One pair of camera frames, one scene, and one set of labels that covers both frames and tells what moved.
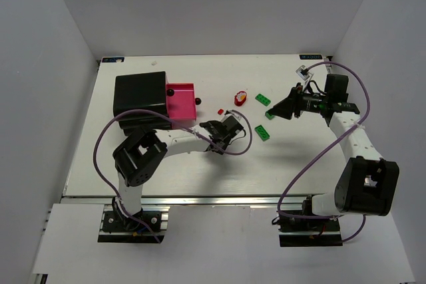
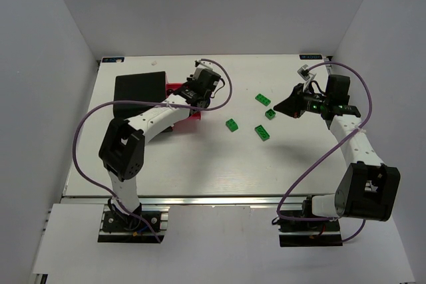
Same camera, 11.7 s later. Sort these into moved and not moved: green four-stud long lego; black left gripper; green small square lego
Moved: black left gripper
Not moved: green four-stud long lego; green small square lego
